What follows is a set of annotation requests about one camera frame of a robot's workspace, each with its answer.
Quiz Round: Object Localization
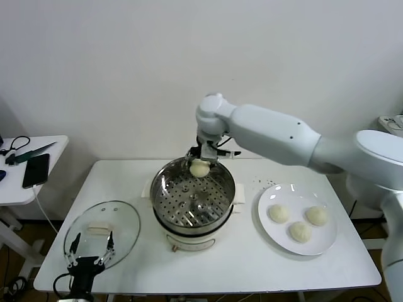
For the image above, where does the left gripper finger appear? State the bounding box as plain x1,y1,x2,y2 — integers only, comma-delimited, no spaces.
64,232,82,269
94,230,117,268

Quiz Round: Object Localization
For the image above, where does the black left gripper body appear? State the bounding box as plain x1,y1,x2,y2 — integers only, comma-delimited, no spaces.
69,255,105,294

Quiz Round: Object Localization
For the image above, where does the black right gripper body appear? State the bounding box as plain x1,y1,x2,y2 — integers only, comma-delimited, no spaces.
196,135,222,155

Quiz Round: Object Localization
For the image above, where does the white steamed baozi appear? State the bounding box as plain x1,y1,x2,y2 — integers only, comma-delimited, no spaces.
268,204,290,225
189,159,211,179
304,206,329,227
288,221,313,243

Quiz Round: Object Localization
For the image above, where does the round glass pot lid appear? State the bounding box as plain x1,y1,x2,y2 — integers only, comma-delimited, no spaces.
63,200,141,272

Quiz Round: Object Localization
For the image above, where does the perforated steel steamer basket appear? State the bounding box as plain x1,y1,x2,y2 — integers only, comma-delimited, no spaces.
150,156,236,228

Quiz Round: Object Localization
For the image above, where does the steel steamer pot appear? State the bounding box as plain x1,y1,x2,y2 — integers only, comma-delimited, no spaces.
140,178,246,253

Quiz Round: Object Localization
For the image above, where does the white side table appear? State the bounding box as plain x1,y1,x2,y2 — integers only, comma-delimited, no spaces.
0,135,70,277

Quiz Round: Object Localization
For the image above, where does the black smartphone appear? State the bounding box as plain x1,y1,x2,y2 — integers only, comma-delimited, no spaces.
21,153,50,189

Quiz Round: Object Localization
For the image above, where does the white round plate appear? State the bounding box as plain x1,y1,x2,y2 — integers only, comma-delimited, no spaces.
257,184,338,256

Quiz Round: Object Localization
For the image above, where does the green flat tool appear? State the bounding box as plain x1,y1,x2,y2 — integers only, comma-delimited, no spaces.
4,141,59,166

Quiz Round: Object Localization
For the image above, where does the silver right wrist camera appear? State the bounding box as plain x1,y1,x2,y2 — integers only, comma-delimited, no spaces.
201,141,219,162

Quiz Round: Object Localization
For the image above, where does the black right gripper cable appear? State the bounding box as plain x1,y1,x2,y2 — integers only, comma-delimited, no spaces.
216,135,242,157

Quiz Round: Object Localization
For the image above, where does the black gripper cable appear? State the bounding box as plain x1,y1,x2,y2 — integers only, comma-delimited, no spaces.
216,135,242,157
52,272,76,296

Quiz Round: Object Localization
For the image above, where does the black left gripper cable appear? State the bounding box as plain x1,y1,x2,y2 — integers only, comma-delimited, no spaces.
52,272,76,296

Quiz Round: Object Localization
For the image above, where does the white charging cable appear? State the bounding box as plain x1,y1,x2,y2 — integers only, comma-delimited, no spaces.
31,186,60,235

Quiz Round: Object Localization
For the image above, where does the black looped cable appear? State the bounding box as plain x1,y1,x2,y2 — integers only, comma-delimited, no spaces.
0,136,31,157

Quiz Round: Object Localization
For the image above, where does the black cable with adapter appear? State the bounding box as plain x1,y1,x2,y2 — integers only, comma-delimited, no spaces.
348,198,360,220

